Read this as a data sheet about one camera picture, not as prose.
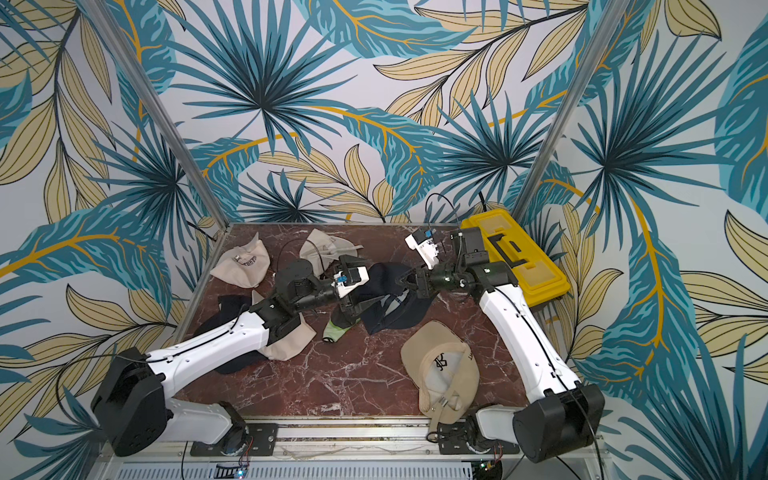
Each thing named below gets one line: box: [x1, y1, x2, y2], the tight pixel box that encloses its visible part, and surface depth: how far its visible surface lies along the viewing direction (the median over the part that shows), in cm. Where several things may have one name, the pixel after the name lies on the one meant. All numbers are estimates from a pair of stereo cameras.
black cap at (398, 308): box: [351, 262, 432, 335], surface depth 78 cm
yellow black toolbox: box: [460, 208, 571, 306], surface depth 92 cm
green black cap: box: [322, 305, 361, 343], surface depth 93 cm
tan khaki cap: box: [401, 320, 481, 438], surface depth 83 cm
